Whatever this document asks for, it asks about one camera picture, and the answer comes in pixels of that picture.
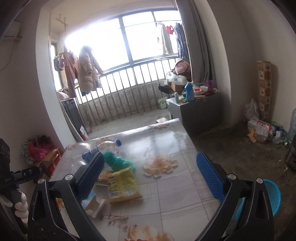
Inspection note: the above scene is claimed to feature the Pepsi plastic bottle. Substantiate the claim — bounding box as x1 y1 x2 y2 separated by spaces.
82 140 122 163

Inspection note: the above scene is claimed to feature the green plastic bag ball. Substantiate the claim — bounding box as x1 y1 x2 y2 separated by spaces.
103 150 135 172

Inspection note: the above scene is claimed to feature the yellow snack packet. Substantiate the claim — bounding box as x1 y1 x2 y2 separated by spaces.
107 167 142 204

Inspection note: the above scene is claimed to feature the light blue carton box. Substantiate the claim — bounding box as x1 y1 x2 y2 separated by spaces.
81 192 107 218

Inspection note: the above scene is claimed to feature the floor trash packaging pile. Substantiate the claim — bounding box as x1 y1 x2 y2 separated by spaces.
247 120 288 146

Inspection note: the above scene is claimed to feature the white gloved left hand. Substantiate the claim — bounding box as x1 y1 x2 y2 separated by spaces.
1 190 29 224

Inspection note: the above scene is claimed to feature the floral tablecloth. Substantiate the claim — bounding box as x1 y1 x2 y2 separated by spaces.
48 117 223 241

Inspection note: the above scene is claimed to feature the blue plastic basket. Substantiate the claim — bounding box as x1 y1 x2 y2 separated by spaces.
229 177 281 225

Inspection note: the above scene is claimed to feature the grey cabinet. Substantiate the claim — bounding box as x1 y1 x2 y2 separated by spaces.
166 93 222 137

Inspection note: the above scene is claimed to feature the white plastic bag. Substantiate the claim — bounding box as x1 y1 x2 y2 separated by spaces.
243 98 259 121

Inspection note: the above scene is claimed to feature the balcony metal railing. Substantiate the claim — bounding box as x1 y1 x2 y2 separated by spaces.
75 55 178 128

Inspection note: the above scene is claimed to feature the black rice cooker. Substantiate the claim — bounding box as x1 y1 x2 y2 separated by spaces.
285 135 296 172

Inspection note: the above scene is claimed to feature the hanging pink coat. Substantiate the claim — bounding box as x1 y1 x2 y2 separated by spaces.
77 46 103 96

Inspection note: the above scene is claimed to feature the white green paper bag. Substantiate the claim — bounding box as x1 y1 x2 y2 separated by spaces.
158 97 168 109

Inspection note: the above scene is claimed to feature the blue detergent bottle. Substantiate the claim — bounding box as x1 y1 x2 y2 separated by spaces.
185 82 195 102

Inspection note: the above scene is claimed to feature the large water jug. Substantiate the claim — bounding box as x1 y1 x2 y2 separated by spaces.
287 108 296 144

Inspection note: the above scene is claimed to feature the purple cup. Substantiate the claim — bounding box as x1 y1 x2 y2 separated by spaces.
206 80 214 92

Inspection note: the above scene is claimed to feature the grey curtain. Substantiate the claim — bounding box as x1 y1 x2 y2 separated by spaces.
176 0 216 83

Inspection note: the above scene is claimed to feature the patterned rolled mat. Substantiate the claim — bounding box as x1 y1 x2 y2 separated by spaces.
257 61 272 121

